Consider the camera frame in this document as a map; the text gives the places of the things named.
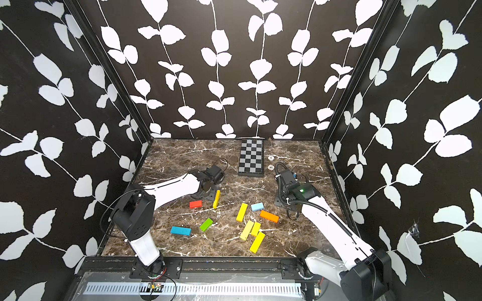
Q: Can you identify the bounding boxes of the yellow long block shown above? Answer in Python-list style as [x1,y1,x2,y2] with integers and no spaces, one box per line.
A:
[213,190,221,209]

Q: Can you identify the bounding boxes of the red short block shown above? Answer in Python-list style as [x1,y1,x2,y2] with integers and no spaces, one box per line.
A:
[189,200,203,209]

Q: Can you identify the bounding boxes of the orange long block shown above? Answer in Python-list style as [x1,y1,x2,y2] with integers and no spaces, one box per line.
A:
[260,210,279,223]

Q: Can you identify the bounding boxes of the light blue short block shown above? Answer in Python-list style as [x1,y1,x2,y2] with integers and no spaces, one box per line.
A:
[251,203,264,212]

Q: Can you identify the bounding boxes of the teal long block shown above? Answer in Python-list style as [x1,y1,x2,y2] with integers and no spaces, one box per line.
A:
[170,227,192,237]

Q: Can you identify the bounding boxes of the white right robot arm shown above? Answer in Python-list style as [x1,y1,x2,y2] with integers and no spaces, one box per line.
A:
[276,175,392,300]

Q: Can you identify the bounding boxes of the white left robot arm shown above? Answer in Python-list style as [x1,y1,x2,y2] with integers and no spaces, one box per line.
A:
[110,166,224,273]

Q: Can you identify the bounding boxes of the green block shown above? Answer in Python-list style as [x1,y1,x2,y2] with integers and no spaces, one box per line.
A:
[200,218,213,232]

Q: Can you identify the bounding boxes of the yellow upright block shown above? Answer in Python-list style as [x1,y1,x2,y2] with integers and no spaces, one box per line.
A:
[236,203,248,223]

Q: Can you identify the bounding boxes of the small yellow block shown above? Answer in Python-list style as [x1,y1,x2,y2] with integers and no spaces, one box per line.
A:
[251,222,261,237]

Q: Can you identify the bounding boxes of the yellow block left of cluster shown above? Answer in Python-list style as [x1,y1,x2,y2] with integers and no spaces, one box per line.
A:
[240,220,254,241]

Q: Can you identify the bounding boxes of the yellow block nearest front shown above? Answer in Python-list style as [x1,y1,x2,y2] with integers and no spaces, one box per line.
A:
[250,232,266,254]

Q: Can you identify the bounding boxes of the black grey checkerboard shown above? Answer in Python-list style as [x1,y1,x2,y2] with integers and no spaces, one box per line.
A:
[238,139,264,178]

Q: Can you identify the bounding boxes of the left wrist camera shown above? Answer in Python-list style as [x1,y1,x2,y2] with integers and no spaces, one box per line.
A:
[206,165,225,184]

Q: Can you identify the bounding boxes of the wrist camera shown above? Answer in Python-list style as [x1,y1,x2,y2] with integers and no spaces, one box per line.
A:
[206,165,225,184]
[277,169,298,186]

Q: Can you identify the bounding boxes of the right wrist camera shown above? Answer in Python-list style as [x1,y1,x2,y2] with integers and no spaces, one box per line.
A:
[277,169,298,186]

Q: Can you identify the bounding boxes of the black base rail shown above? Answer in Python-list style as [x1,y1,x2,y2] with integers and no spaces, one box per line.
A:
[124,257,323,286]

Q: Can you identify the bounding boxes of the white slotted cable duct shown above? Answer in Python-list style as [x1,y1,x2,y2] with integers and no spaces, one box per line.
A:
[81,282,303,298]

